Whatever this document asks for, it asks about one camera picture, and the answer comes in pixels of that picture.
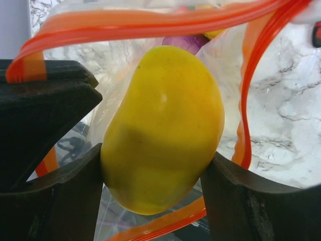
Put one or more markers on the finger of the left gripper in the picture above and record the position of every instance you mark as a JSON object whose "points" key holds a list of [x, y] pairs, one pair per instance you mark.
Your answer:
{"points": [[35, 115]]}

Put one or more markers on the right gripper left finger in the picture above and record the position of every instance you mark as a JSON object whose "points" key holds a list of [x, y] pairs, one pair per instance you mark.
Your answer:
{"points": [[62, 205]]}

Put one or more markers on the yellow toy mango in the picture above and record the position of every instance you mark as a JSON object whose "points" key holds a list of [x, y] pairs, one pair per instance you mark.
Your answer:
{"points": [[165, 132]]}

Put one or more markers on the clear zip top bag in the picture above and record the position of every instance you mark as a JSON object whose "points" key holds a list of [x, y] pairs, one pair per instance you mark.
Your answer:
{"points": [[127, 30]]}

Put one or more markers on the yellow toy bell pepper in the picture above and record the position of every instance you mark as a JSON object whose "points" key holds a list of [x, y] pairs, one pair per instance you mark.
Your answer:
{"points": [[213, 34]]}

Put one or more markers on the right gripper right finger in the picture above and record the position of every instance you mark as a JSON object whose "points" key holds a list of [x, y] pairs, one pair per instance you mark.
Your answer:
{"points": [[242, 205]]}

